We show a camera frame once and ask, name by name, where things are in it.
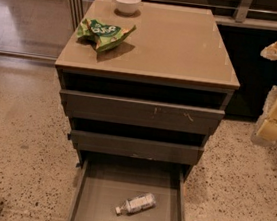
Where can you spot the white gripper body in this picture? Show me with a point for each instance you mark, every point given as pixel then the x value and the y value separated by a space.
pixel 270 52

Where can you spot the clear plastic bottle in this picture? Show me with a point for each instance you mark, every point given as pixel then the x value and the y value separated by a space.
pixel 136 204

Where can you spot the grey drawer cabinet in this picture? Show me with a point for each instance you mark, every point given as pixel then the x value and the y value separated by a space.
pixel 175 56

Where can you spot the middle grey drawer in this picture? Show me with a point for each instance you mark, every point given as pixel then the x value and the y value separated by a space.
pixel 139 148

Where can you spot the open bottom grey drawer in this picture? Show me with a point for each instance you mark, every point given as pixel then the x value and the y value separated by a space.
pixel 102 187

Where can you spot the top grey drawer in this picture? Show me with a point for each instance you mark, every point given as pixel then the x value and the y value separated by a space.
pixel 163 116

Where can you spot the white ceramic bowl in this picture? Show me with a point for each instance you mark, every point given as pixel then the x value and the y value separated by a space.
pixel 127 7

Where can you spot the green chip bag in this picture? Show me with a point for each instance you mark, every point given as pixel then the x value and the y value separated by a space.
pixel 105 36

